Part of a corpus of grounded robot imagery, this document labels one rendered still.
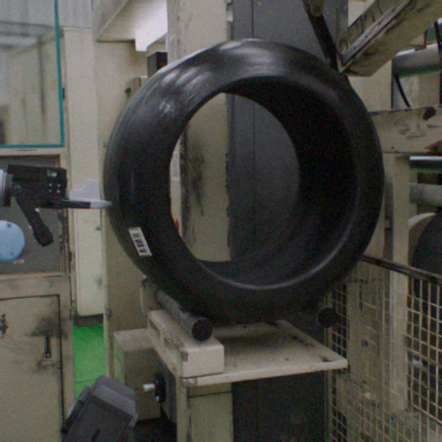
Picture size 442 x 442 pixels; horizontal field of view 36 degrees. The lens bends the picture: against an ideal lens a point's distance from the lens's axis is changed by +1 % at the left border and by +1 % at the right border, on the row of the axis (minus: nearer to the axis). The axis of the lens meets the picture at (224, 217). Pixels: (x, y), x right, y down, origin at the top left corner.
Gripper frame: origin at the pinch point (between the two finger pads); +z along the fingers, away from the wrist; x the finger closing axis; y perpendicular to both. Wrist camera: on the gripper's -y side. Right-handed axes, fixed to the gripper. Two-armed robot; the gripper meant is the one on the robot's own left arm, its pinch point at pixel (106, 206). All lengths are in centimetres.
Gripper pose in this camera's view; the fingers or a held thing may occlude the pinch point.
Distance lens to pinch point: 142.7
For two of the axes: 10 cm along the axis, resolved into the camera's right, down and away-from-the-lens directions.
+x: -3.0, -1.1, 9.5
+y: 0.9, -9.9, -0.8
